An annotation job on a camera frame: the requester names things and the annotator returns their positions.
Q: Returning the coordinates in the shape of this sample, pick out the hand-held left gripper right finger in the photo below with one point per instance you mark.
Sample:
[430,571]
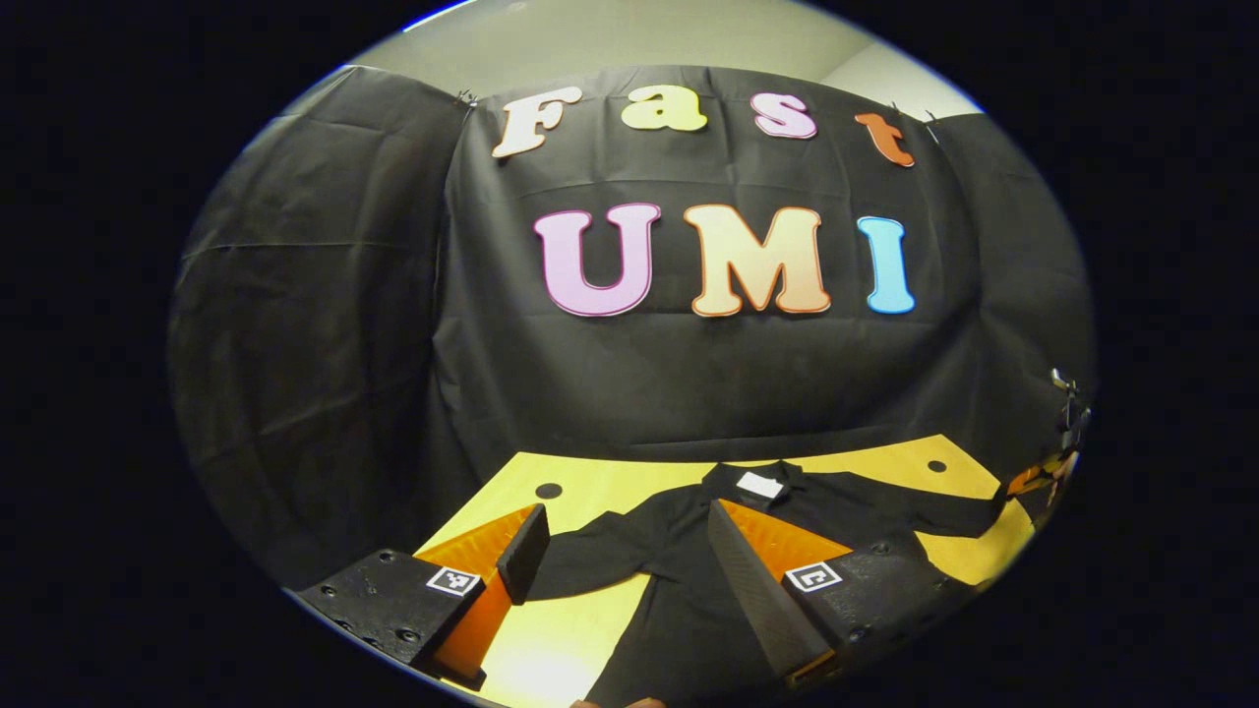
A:
[752,590]

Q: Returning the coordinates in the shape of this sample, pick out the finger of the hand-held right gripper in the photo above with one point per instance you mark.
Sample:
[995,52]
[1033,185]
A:
[1033,479]

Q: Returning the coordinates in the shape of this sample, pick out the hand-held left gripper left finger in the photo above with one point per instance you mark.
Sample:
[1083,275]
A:
[523,556]

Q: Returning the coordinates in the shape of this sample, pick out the black button shirt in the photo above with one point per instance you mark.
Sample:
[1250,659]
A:
[679,610]

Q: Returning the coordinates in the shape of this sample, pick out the black backdrop cloth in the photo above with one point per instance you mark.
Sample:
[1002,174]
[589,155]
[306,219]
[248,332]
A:
[689,383]

